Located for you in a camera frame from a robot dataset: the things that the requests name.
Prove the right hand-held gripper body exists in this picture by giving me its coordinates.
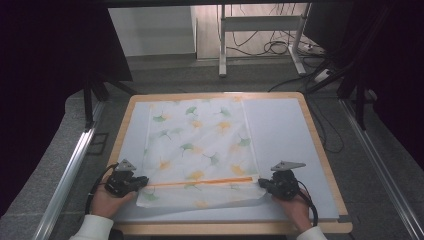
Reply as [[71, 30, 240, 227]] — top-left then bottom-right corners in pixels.
[[268, 160, 307, 202]]

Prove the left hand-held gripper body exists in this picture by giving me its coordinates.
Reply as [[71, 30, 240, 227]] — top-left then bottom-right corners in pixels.
[[104, 159, 142, 198]]

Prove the white leaf-print pillowcase orange zipper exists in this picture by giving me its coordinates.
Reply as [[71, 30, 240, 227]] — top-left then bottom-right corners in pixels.
[[135, 96, 268, 209]]

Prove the person's left hand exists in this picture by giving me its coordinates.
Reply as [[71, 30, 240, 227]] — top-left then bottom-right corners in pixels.
[[90, 183, 136, 220]]

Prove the person's right hand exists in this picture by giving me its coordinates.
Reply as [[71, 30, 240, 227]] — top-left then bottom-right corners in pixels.
[[271, 188, 313, 233]]

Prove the black metal stand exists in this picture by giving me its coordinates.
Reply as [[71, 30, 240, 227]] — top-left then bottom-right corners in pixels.
[[82, 71, 138, 132], [305, 49, 378, 132]]

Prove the white power strip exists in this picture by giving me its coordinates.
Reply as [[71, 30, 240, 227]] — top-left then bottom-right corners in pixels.
[[313, 68, 335, 84], [298, 42, 326, 55]]

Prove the dark curtain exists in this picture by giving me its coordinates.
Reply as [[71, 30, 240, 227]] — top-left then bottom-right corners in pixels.
[[333, 0, 424, 169], [0, 0, 133, 218]]

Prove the white cabinet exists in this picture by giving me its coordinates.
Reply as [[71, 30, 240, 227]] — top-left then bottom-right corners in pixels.
[[108, 5, 198, 58]]

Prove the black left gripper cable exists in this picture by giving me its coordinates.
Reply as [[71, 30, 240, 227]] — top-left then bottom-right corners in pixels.
[[84, 163, 119, 215]]

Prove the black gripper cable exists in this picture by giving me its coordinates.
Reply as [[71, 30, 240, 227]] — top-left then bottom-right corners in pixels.
[[296, 180, 319, 228], [84, 163, 119, 215]]

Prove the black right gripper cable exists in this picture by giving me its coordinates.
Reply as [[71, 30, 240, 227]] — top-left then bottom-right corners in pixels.
[[296, 180, 319, 228]]

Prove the black floor bracket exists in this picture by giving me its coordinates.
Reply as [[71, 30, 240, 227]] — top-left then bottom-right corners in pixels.
[[86, 132, 110, 156]]

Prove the aluminium floor rail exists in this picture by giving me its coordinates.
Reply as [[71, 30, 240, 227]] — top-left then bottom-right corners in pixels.
[[31, 99, 107, 240], [339, 98, 424, 240]]

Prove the long black floor cable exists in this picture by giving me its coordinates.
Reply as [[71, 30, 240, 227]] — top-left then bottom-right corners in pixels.
[[268, 59, 345, 155]]

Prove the black floor cables bundle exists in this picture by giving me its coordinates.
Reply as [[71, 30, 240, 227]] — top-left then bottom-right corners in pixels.
[[226, 29, 301, 58]]

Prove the white metal desk frame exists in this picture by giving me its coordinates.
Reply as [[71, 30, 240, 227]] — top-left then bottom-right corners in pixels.
[[218, 3, 313, 78]]

